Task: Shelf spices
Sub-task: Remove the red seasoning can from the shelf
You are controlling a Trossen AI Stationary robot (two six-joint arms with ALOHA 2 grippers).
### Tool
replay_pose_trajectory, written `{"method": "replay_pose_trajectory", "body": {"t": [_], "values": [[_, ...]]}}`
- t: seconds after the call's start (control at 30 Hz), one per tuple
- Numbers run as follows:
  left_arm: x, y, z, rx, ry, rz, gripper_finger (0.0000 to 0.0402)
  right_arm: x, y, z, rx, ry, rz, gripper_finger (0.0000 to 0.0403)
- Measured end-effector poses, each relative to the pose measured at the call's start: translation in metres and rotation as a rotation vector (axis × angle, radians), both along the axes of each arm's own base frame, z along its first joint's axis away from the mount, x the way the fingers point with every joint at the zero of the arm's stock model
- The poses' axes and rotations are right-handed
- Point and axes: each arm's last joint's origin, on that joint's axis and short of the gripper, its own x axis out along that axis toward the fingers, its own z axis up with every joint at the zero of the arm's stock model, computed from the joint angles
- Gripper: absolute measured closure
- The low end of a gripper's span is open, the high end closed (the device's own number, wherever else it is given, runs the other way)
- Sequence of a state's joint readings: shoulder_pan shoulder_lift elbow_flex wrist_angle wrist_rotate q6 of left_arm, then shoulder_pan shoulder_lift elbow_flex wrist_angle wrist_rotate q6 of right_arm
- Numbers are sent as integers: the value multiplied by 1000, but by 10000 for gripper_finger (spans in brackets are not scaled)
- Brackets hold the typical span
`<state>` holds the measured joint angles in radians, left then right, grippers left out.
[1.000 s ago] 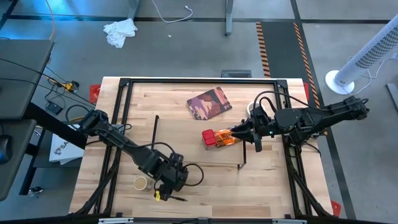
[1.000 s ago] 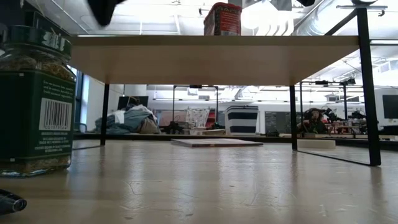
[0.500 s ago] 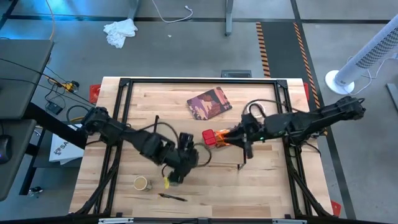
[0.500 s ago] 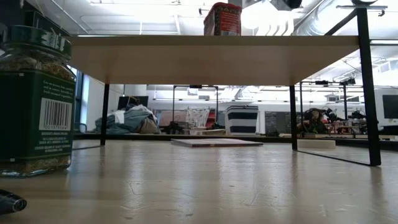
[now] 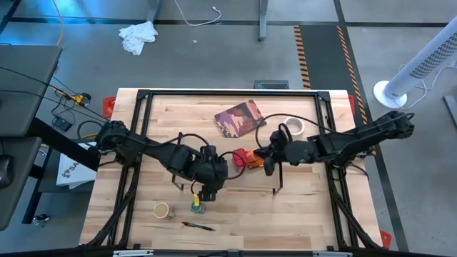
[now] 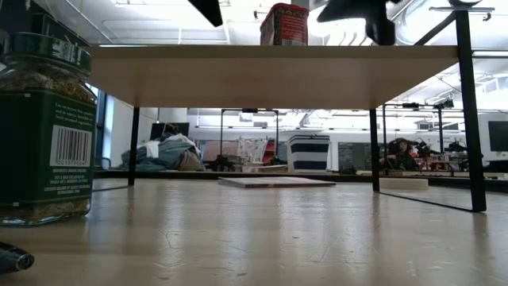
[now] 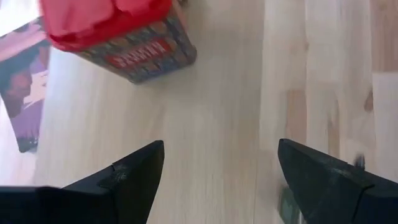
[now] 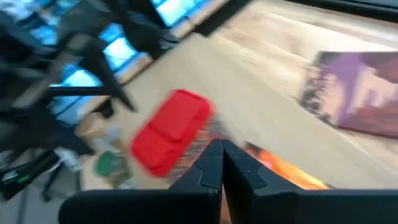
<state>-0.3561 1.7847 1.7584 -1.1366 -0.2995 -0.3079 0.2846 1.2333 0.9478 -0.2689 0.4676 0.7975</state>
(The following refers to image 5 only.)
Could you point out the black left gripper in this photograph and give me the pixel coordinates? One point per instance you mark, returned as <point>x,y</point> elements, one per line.
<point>212,175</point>

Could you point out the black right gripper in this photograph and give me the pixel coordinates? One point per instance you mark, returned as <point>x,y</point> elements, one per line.
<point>280,148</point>

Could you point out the orange and brown spice packet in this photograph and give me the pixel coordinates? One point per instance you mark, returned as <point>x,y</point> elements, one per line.
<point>255,162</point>

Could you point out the spice jar with green lid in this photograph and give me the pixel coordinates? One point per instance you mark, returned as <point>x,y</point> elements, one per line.
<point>197,208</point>

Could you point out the wooden shelf with black legs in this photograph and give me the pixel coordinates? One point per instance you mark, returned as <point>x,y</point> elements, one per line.
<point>250,178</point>

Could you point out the red small box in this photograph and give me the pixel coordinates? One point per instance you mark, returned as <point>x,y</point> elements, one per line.
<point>238,158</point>

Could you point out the spice jar with tan lid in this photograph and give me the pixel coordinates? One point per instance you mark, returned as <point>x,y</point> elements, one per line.
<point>161,210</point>

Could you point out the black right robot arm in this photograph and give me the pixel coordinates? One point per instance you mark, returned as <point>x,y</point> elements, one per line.
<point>342,142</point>

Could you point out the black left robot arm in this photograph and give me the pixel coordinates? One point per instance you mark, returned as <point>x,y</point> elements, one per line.
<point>157,150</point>

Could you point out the black pen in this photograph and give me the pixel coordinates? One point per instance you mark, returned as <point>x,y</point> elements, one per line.
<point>196,226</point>

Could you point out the colourful printed book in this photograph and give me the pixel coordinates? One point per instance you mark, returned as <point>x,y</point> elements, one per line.
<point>239,119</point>

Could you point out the white tape roll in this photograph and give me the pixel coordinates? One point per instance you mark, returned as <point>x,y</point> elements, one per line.
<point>299,123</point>

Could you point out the grey floor outlet box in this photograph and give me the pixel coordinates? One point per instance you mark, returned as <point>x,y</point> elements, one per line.
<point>271,85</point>

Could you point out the red clamp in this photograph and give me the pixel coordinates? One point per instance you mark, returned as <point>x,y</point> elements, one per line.
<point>385,240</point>
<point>352,104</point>
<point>108,107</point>

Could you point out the black mat with hazard stripes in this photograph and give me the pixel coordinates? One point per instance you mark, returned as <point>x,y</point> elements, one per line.
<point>321,53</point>

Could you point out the white bag with black logo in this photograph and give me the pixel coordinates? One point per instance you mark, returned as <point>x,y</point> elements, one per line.
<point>75,173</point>

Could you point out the grey table leg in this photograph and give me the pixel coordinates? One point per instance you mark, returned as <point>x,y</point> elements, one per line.
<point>153,10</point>
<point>263,21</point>

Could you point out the black power adapter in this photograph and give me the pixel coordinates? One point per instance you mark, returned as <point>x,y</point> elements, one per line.
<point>62,124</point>

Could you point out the small black metal object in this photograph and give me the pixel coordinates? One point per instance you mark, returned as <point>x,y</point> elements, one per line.
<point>41,218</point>

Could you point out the crumpled white cloth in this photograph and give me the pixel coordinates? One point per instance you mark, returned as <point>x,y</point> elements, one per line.
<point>137,35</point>

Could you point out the grey desk top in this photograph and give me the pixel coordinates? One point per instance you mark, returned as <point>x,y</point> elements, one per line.
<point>25,178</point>
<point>25,107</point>

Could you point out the white tower fan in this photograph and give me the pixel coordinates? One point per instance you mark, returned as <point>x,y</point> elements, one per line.
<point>428,57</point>

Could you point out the black computer mouse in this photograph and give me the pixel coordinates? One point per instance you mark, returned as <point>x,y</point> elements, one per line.
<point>5,171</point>

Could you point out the silver metal bracket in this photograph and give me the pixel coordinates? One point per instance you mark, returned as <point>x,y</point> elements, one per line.
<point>332,254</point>
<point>132,253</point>

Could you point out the black desk leg frame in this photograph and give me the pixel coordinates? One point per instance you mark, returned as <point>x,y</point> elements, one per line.
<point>53,137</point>

